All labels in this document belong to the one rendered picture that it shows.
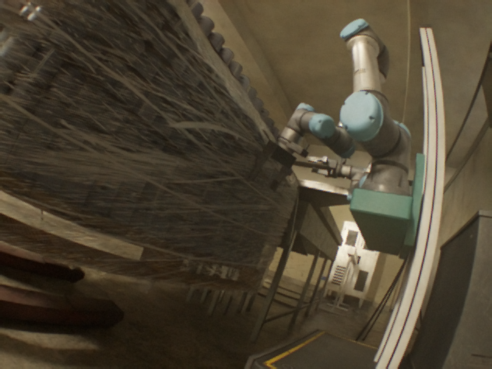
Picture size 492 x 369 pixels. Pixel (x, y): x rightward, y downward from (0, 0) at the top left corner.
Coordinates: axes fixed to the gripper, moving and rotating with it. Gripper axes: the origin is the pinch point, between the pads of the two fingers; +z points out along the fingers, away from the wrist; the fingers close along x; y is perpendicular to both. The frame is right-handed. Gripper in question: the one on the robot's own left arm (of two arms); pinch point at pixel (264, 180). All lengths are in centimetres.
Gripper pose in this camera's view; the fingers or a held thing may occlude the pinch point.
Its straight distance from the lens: 90.8
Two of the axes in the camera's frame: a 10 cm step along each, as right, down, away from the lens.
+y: -5.5, -4.6, 6.9
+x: -6.5, -2.8, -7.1
